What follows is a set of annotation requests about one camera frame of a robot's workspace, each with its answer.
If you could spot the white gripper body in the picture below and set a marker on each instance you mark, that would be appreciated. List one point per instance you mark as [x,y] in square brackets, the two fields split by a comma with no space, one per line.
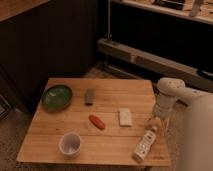
[161,112]

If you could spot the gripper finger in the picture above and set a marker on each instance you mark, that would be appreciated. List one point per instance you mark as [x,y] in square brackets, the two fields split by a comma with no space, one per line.
[151,123]
[165,125]

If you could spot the white plastic bottle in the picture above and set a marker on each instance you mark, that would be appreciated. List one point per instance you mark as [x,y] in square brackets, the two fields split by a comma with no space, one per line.
[144,145]

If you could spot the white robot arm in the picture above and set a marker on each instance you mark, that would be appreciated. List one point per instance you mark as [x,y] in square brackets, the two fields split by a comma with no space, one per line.
[196,152]

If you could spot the white rectangular box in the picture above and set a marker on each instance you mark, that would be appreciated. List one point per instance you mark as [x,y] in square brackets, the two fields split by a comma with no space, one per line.
[125,117]

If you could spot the grey metal beam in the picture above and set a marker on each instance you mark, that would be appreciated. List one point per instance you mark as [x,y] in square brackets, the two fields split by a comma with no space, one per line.
[154,63]

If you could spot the wooden table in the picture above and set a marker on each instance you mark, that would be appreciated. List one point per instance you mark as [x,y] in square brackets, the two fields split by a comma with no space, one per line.
[112,146]

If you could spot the red oblong object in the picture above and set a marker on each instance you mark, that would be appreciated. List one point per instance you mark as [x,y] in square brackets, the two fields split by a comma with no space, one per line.
[97,122]

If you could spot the dark rectangular block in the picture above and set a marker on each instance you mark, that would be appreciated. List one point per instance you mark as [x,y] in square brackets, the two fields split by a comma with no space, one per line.
[89,96]

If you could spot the white plastic cup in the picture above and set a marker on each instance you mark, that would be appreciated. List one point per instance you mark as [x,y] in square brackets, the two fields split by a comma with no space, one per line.
[70,144]

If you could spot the green bowl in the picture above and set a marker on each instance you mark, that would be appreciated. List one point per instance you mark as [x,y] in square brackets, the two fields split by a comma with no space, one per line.
[56,97]

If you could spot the wooden shelf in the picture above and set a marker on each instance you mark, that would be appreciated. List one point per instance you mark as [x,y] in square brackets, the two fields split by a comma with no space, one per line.
[163,10]

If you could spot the vertical metal pole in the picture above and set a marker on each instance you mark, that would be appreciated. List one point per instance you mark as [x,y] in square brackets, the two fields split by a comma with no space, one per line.
[109,21]

